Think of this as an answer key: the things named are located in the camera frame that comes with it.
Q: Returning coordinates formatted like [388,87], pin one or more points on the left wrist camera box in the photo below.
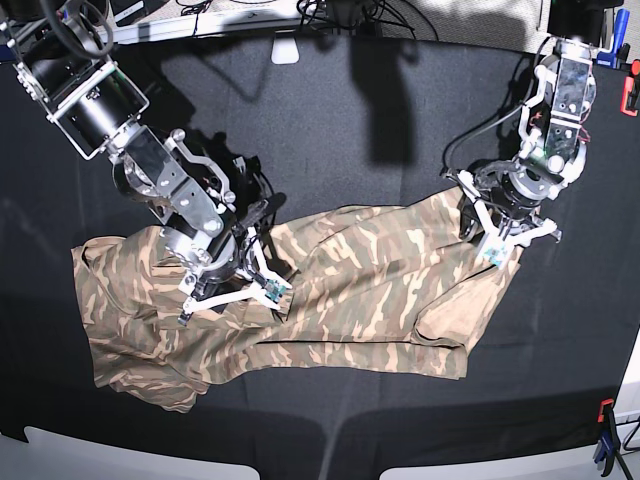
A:
[495,251]

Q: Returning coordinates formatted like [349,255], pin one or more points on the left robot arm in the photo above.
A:
[559,97]

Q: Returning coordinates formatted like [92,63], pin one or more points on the orange blue clamp right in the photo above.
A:
[608,443]

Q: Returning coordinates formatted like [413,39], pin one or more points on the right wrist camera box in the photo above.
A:
[276,295]

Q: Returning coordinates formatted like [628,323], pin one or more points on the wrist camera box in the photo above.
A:
[276,295]
[495,251]

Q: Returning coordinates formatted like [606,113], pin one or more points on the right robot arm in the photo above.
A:
[214,214]

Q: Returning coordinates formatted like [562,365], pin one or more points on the black table cloth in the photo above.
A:
[354,121]

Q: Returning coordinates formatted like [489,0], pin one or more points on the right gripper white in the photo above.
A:
[250,278]

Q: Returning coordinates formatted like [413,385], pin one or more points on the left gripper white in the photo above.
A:
[504,206]

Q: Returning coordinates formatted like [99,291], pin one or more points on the red clamp far right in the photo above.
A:
[630,95]

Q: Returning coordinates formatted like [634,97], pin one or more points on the camouflage t-shirt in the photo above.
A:
[389,289]

